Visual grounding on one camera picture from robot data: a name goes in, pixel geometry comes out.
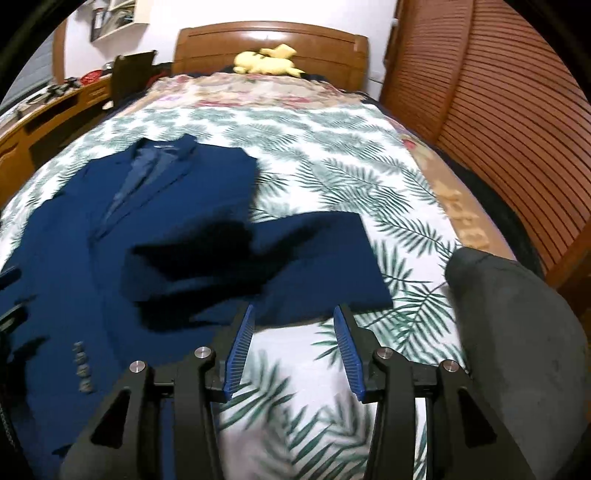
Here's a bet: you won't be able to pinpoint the navy blue suit jacket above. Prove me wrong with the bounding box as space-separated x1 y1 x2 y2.
1 135 392 479

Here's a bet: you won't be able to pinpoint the palm leaf print duvet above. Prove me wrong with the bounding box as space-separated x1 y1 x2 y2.
1 105 464 479

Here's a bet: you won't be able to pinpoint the grey fabric cushion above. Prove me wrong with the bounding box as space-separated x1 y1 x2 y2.
445 247 590 479

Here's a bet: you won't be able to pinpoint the wooden louvered wardrobe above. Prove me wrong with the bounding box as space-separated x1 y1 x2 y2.
381 1 590 288

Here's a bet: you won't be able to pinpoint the wooden headboard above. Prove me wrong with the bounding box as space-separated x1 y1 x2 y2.
171 21 369 91

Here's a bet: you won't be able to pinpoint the floral blanket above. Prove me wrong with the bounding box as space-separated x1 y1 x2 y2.
133 73 363 109

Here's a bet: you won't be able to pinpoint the yellow plush toy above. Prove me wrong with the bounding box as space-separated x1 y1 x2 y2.
233 44 304 78

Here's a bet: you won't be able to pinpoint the wooden desk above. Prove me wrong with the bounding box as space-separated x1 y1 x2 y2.
1 76 111 205

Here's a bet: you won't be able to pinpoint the dark wooden chair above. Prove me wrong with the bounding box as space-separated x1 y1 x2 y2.
110 50 156 108

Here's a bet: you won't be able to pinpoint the red basket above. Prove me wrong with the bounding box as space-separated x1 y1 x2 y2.
79 70 102 86

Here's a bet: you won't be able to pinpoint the white wall shelf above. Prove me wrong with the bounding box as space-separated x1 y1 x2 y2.
91 0 151 43

